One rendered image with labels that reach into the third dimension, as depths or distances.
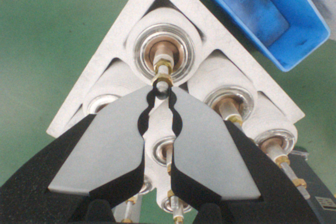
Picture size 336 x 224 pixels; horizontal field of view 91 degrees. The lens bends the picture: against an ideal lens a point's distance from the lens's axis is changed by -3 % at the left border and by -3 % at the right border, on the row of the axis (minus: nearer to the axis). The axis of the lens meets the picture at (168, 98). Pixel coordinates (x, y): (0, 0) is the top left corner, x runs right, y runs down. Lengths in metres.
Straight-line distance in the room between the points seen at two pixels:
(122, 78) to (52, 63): 0.34
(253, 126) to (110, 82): 0.23
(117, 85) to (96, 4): 0.28
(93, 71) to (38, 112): 0.41
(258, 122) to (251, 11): 0.28
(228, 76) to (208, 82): 0.03
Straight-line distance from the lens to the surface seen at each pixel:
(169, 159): 0.29
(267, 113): 0.34
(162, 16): 0.21
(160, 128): 0.29
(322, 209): 0.68
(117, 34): 0.29
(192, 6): 0.28
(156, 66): 0.17
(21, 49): 0.62
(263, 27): 0.52
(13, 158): 0.95
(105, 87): 0.25
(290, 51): 0.48
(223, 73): 0.25
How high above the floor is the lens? 0.46
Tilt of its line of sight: 59 degrees down
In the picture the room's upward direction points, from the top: 180 degrees clockwise
